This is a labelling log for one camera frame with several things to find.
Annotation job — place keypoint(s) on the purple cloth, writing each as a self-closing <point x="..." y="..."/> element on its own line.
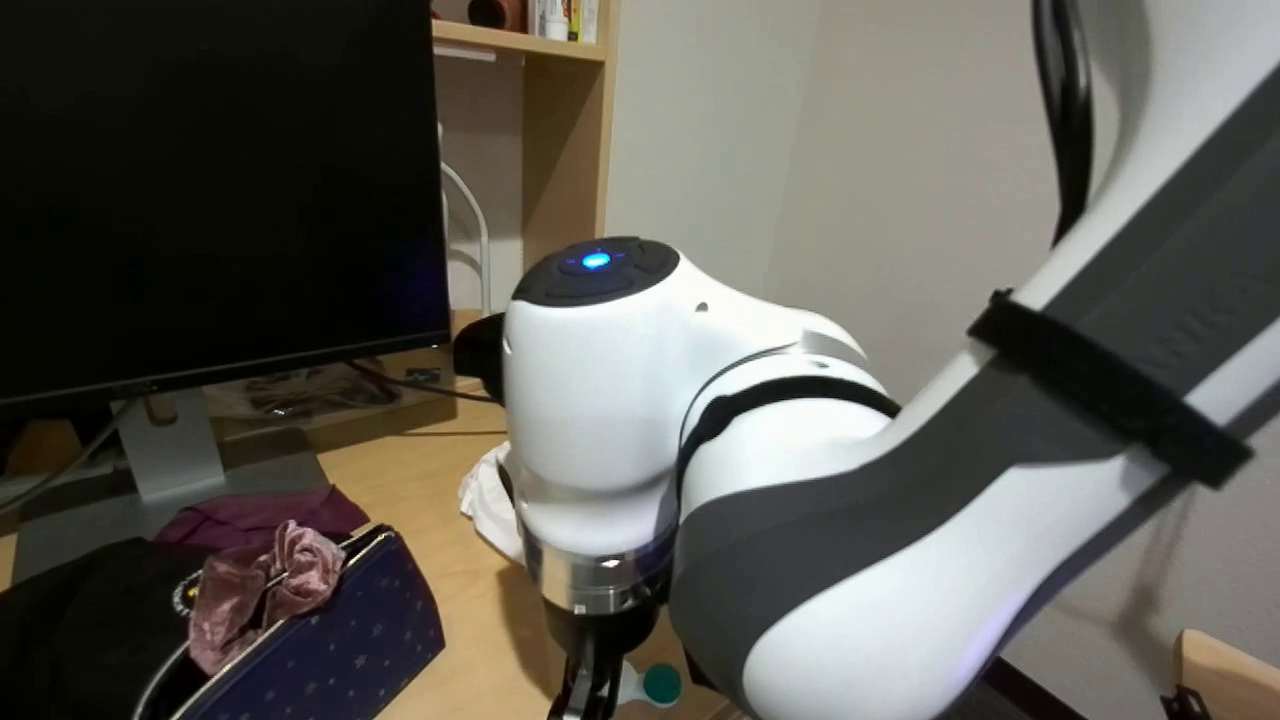
<point x="255" y="519"/>

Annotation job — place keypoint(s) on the black stand clamp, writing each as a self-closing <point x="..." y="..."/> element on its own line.
<point x="1181" y="700"/>

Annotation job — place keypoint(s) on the black fabric bundle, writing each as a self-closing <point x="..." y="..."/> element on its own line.
<point x="82" y="624"/>

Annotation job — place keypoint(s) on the navy dotted bag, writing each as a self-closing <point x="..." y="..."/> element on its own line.
<point x="334" y="645"/>

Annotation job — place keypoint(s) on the silver monitor stand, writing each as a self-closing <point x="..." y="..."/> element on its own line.
<point x="171" y="454"/>

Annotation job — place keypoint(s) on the dark flat patterned object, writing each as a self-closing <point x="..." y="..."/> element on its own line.
<point x="315" y="390"/>

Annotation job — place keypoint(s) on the dark round shelf item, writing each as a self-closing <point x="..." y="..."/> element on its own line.
<point x="490" y="12"/>

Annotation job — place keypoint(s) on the light wooden bookshelf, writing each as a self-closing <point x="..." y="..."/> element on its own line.
<point x="563" y="173"/>

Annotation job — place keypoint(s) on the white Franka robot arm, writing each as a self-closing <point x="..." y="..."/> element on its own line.
<point x="601" y="402"/>

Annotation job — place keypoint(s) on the white shelf bottle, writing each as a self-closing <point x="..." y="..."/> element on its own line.
<point x="551" y="16"/>

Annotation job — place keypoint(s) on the black baseball cap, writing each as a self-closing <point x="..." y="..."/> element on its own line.
<point x="477" y="358"/>

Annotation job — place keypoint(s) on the pink velvet scrunchie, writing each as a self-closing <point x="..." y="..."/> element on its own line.
<point x="243" y="595"/>

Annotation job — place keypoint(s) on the white crumpled cloth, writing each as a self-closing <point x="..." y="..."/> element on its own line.
<point x="485" y="502"/>

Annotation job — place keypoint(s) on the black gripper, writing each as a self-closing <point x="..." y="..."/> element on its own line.
<point x="595" y="664"/>

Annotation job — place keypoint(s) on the black computer monitor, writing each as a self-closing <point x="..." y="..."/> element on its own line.
<point x="200" y="173"/>

